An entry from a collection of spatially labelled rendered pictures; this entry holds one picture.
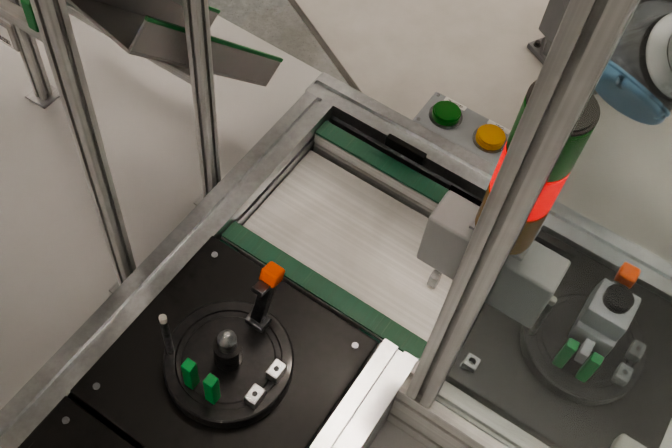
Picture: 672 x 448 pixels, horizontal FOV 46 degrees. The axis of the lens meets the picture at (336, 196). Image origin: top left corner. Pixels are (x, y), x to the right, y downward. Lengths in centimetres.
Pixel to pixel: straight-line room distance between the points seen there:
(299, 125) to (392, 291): 26
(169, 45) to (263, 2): 180
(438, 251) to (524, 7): 84
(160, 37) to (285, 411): 42
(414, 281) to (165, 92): 50
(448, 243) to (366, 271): 34
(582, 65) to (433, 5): 99
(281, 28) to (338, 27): 124
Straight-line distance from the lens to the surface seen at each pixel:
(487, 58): 136
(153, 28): 87
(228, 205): 100
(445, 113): 111
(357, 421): 89
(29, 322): 108
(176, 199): 114
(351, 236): 104
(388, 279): 101
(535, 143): 52
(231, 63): 100
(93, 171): 83
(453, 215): 68
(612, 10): 43
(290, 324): 91
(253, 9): 266
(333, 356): 90
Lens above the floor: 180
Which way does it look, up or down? 55 degrees down
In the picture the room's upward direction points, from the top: 8 degrees clockwise
